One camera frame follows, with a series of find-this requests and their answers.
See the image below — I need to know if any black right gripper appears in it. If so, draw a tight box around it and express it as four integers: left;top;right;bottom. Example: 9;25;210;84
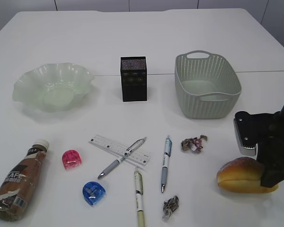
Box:
250;111;284;188

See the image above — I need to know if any pale green wavy glass plate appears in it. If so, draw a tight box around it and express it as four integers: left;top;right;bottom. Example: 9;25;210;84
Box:
12;62;94;113

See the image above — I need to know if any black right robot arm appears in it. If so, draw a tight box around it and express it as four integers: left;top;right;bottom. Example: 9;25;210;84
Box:
257;105;284;188

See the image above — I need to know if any blue pencil sharpener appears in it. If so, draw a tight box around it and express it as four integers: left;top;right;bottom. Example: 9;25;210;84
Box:
82;182;106;206

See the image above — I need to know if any brown coffee bottle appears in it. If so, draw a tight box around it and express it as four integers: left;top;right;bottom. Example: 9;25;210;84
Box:
0;139;49;222

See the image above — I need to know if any paper scrap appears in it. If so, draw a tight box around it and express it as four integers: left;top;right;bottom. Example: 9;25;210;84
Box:
181;135;208;153
162;195;179;220

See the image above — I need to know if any blue white grey-grip pen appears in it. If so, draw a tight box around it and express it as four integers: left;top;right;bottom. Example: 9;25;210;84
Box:
160;136;172;193

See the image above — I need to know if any beige grip white pen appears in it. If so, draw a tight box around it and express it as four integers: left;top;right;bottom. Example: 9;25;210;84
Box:
134;167;145;227

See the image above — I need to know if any pale green plastic basket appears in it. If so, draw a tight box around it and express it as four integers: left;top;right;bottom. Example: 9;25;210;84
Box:
175;51;241;119

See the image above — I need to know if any grey grip silver pen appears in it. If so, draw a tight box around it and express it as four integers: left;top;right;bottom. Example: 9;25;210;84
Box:
98;137;147;180

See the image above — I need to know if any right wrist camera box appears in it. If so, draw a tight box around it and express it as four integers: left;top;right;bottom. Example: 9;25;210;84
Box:
233;111;257;157

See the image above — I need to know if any pink pencil sharpener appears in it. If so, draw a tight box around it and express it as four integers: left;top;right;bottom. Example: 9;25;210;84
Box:
62;149;81;170

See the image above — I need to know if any black mesh pen holder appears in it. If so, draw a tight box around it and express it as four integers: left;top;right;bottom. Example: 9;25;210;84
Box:
120;56;147;102

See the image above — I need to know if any sugared bread bun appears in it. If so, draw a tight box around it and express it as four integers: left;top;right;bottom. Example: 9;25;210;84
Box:
216;157;278;194

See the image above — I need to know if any clear plastic ruler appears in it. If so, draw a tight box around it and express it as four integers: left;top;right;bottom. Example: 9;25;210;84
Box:
89;135;151;166

